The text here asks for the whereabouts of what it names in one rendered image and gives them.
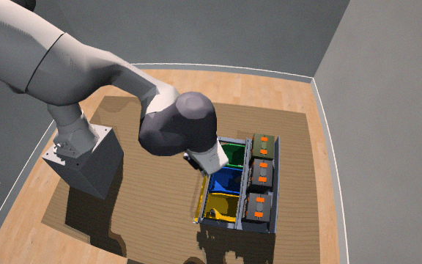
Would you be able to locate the grey metal bin shelf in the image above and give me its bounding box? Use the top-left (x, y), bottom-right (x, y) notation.
top-left (193, 136), bottom-right (280, 234)

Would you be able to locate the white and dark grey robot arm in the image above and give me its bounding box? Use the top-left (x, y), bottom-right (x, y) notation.
top-left (0, 0), bottom-right (229, 175)

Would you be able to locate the blue open bin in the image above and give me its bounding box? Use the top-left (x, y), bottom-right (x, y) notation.
top-left (209, 167), bottom-right (243, 196)

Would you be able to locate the yellow bin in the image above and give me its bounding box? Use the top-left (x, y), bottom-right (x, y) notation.
top-left (203, 193), bottom-right (239, 223)

